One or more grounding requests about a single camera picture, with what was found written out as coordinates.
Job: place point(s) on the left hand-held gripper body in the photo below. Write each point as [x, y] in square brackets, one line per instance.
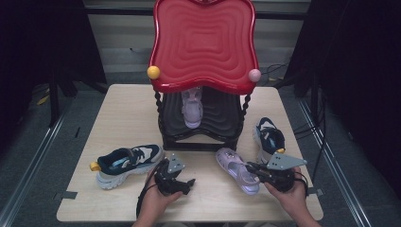
[168, 181]

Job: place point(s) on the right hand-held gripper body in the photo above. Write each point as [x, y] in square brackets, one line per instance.
[280, 176]

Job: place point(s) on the purple jelly sandal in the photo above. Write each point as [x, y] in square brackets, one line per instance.
[233, 167]
[192, 113]

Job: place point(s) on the navy white sneaker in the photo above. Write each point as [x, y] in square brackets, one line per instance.
[269, 138]
[126, 161]

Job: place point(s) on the red and black shoe rack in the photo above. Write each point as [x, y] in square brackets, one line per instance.
[205, 47]

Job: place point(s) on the person's left hand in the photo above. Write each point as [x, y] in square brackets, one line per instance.
[154, 205]

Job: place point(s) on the person's right hand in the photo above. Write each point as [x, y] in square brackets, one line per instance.
[294, 201]

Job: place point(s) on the grey tape strip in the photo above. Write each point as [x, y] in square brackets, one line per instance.
[66, 195]
[316, 191]

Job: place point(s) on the small black floor tape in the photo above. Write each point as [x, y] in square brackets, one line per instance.
[77, 132]

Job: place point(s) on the black curtain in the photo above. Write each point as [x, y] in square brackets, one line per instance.
[362, 78]
[38, 41]

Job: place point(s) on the black metal stand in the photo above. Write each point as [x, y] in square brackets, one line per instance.
[54, 101]

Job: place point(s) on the yellow floor object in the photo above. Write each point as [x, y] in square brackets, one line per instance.
[43, 100]

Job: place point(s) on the metal floor rail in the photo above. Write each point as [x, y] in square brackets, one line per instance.
[334, 164]
[34, 164]

